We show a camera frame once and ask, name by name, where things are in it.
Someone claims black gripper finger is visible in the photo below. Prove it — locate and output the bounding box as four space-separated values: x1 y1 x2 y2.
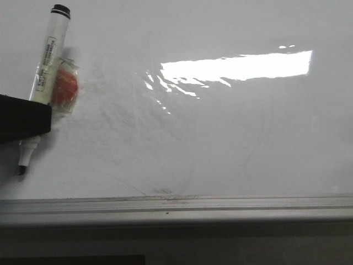
1 95 52 144

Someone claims white whiteboard marker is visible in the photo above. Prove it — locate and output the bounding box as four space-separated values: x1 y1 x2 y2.
17 4 71 176

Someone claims red magnet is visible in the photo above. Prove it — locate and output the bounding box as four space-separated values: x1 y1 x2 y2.
51 57 80 114

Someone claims white whiteboard surface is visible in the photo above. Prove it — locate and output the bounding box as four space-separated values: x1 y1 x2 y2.
1 1 352 199

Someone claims aluminium whiteboard frame rail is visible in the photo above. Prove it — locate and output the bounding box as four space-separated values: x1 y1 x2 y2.
1 194 352 227

